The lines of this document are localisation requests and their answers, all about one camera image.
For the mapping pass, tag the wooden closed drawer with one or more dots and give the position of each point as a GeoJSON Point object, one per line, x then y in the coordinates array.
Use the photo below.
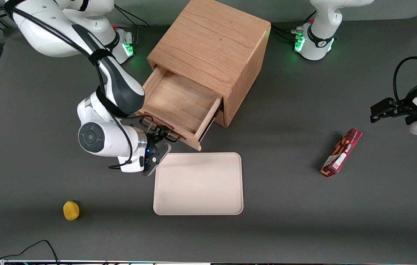
{"type": "Point", "coordinates": [220, 118]}

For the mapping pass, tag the wooden drawer cabinet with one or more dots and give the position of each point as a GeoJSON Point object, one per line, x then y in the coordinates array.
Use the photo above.
{"type": "Point", "coordinates": [212, 40]}

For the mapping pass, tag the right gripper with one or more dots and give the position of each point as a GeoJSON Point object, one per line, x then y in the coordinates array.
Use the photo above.
{"type": "Point", "coordinates": [152, 141]}

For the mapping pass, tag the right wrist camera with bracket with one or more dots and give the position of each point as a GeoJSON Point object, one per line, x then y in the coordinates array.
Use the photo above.
{"type": "Point", "coordinates": [156, 158]}

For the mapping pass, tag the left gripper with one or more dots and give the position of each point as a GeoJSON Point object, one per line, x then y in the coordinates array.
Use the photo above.
{"type": "Point", "coordinates": [405, 108]}

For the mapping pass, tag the beige plastic tray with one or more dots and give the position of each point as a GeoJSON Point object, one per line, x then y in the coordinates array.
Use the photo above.
{"type": "Point", "coordinates": [198, 184]}

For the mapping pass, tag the red cookie box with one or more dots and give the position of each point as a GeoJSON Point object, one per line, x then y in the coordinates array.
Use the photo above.
{"type": "Point", "coordinates": [342, 152]}

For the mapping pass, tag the yellow round fruit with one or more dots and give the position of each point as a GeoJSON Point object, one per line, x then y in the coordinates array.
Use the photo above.
{"type": "Point", "coordinates": [71, 210]}

